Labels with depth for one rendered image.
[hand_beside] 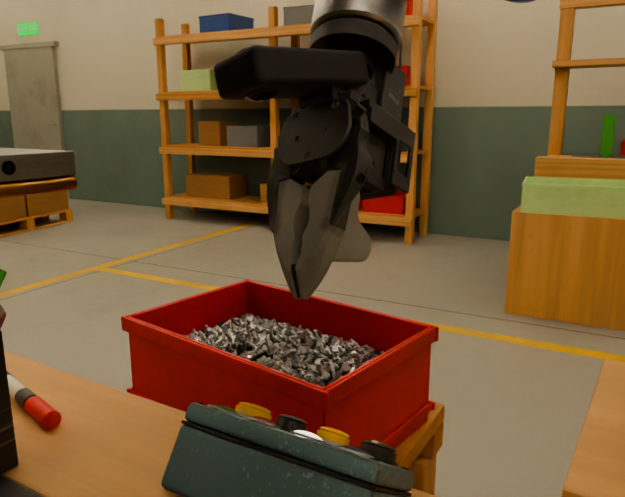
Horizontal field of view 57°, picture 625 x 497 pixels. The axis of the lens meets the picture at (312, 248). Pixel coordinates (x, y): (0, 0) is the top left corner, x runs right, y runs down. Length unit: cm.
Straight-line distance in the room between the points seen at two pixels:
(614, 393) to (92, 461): 55
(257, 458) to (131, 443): 14
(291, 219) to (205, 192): 620
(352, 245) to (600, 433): 35
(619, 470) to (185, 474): 38
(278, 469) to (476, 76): 550
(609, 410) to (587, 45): 508
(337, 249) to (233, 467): 16
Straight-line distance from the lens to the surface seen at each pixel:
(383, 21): 48
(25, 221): 663
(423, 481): 77
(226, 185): 643
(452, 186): 585
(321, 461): 37
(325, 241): 39
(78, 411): 57
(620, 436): 66
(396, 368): 63
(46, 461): 51
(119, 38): 815
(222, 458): 41
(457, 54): 585
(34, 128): 940
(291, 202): 43
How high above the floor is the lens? 116
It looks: 13 degrees down
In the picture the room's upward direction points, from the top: straight up
